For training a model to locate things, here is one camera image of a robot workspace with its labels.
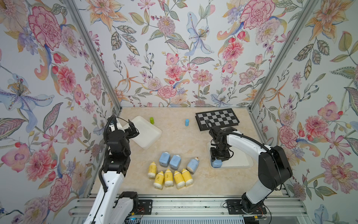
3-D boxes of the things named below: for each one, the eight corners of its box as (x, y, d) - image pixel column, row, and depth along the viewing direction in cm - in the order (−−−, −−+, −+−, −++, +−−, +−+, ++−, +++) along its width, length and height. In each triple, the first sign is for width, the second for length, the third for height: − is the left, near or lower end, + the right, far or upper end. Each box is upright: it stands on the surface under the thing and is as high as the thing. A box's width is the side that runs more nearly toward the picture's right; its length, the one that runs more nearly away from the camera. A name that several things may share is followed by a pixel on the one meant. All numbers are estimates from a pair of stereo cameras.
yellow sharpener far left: (149, 180, 85) (147, 175, 79) (151, 166, 90) (149, 161, 84) (156, 180, 85) (154, 175, 79) (157, 166, 90) (156, 161, 84)
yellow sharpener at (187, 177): (186, 187, 82) (186, 183, 76) (180, 174, 87) (180, 169, 81) (192, 184, 83) (193, 180, 77) (186, 171, 88) (187, 167, 82)
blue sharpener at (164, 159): (160, 167, 89) (158, 163, 84) (161, 156, 94) (160, 151, 89) (169, 167, 89) (169, 163, 84) (170, 156, 94) (169, 151, 89)
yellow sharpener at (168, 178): (165, 187, 82) (164, 183, 76) (166, 173, 87) (165, 168, 81) (173, 187, 82) (172, 183, 76) (173, 173, 87) (173, 168, 81)
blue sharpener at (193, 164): (189, 175, 86) (190, 171, 80) (184, 167, 89) (185, 162, 83) (201, 169, 89) (202, 164, 82) (196, 161, 92) (197, 156, 85)
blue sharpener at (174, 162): (168, 168, 89) (168, 163, 84) (172, 158, 94) (172, 153, 88) (177, 171, 88) (177, 166, 83) (180, 160, 92) (181, 155, 87)
